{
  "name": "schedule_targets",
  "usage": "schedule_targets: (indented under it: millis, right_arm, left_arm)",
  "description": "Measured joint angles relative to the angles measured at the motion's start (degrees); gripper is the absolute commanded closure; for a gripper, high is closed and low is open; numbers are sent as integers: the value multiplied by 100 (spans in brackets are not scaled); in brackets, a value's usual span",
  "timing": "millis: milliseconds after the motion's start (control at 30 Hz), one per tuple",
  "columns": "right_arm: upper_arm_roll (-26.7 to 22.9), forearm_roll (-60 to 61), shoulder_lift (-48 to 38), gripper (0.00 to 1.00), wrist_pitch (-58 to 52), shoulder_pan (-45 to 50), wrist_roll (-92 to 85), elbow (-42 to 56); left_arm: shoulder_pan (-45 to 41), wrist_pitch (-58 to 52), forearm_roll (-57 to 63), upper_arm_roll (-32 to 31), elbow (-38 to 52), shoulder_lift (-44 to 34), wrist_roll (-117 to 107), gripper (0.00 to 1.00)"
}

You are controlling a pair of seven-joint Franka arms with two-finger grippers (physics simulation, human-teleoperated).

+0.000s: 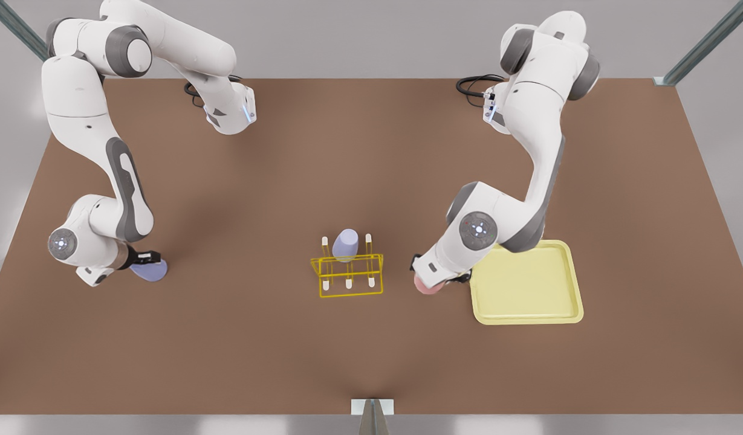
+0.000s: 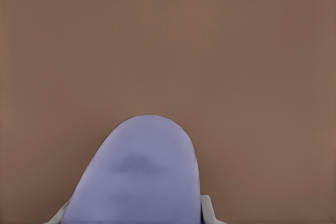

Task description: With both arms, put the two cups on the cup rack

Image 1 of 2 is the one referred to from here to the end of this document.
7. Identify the lavender cup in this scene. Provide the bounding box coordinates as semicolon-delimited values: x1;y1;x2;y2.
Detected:
131;260;169;283
332;228;360;263

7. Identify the pink cup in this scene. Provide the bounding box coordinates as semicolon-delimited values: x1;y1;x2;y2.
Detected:
413;275;447;295

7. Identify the pale yellow tray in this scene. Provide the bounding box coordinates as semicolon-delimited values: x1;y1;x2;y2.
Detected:
469;239;585;326

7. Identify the yellow wire cup rack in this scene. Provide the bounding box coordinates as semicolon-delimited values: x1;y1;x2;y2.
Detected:
310;233;384;298

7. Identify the silver frame post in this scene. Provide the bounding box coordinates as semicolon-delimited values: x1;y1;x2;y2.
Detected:
0;0;49;62
653;0;743;86
351;398;395;435

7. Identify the black cable loop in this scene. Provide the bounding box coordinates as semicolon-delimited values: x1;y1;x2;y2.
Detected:
184;75;244;109
456;74;507;108

